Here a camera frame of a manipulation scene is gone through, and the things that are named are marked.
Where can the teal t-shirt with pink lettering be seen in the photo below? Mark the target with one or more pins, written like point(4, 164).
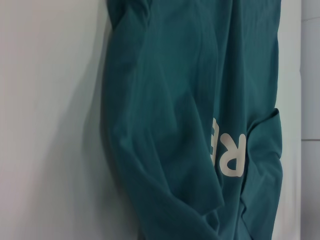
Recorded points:
point(175, 112)

